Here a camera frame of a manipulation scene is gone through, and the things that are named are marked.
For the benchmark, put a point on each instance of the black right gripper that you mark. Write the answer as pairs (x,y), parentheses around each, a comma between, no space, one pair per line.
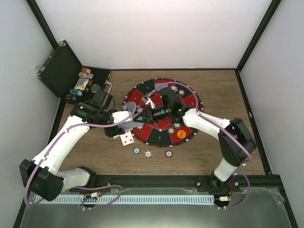
(150,115)

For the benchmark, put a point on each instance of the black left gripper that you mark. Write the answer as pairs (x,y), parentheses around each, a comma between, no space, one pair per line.
(114,131)

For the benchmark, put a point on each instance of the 50 chips mat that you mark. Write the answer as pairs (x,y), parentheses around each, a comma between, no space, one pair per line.
(177,125)

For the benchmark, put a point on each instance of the five of diamonds card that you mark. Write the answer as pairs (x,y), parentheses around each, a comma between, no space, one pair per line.
(127,138)

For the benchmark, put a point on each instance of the red chips seat one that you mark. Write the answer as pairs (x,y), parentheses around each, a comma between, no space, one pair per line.
(171,130)

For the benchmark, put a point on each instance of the red chips seat seven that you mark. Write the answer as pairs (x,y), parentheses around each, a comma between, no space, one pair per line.
(181,92)

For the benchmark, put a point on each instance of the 10 chips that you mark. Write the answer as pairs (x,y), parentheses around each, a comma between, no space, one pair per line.
(139,110)
(174,88)

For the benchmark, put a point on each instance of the orange big blind button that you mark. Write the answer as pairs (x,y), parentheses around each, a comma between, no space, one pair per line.
(181,134)

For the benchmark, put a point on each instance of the card dealt seat six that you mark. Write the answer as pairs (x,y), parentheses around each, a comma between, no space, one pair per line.
(159,86)

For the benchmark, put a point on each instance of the red chips seat two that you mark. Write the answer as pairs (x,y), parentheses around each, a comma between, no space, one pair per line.
(139,127)

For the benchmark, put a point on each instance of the blue green 50 chip stack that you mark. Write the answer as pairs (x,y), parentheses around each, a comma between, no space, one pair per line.
(136,150)

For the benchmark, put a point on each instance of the card dealt seat four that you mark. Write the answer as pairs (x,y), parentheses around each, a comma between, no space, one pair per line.
(129,106)

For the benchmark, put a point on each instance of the red brown chip stack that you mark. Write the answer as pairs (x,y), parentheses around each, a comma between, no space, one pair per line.
(168,154)

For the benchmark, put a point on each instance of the blue orange 10 chip stack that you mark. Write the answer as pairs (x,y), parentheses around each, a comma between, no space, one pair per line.
(148,153)

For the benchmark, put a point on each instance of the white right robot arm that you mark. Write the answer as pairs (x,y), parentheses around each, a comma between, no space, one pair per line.
(235,140)

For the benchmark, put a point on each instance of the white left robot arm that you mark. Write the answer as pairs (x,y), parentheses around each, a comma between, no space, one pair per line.
(41,175)

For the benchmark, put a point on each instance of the round red black poker mat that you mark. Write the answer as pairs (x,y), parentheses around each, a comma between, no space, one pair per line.
(156,134)

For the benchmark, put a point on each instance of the clear acrylic dealer button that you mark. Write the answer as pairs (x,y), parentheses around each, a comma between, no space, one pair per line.
(95,88)

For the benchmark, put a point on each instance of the black purple 100 chip stack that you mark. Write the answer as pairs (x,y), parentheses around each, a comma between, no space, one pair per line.
(71,98)

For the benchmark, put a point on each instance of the blue green 50 chip row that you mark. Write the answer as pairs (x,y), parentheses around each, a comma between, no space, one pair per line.
(75,92)

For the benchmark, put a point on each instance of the blue playing card box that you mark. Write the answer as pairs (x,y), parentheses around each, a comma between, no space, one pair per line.
(81,84)

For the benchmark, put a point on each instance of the blue orange 10 chip row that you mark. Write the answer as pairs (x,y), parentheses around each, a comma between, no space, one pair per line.
(85,75)

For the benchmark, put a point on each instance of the light blue slotted strip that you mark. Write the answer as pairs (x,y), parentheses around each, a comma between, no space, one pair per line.
(135,200)

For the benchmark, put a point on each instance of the red orange chip row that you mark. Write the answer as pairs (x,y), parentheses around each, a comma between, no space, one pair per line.
(86,70)

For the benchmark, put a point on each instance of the black poker chip case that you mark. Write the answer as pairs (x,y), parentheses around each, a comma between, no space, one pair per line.
(60,72)

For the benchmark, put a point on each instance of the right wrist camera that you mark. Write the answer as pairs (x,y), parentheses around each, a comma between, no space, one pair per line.
(168,96)

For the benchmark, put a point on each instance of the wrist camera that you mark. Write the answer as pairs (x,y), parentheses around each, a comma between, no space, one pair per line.
(168,96)
(102,100)

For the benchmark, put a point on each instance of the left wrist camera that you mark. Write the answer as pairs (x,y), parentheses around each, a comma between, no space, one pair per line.
(102,100)

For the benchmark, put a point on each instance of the chrome case handle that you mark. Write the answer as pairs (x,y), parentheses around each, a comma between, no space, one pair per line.
(108,86)

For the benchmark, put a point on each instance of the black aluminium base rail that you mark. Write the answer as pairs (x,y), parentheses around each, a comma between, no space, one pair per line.
(154,181)

